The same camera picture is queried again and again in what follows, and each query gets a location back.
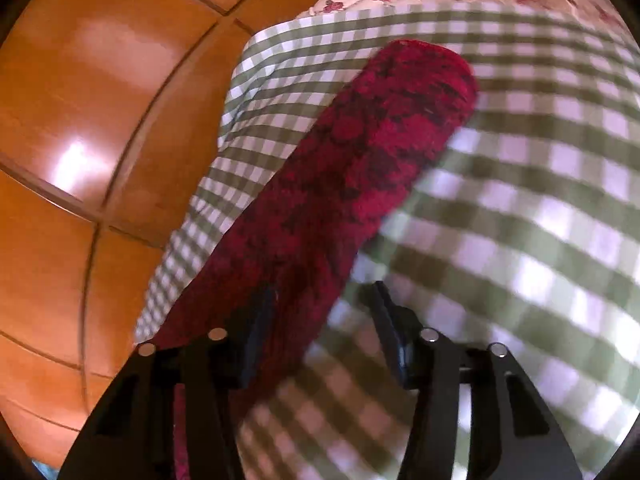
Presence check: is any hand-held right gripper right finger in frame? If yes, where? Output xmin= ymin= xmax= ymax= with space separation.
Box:
xmin=372 ymin=280 xmax=583 ymax=480

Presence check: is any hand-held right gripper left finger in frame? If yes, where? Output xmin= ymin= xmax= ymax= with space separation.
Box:
xmin=57 ymin=282 xmax=277 ymax=480

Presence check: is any red floral knit garment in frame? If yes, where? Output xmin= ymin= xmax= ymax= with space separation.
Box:
xmin=145 ymin=39 xmax=478 ymax=480

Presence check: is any green checkered bed sheet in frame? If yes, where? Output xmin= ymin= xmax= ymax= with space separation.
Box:
xmin=134 ymin=0 xmax=640 ymax=480

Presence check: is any wooden wardrobe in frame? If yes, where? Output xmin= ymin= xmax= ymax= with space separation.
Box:
xmin=0 ymin=0 xmax=351 ymax=466

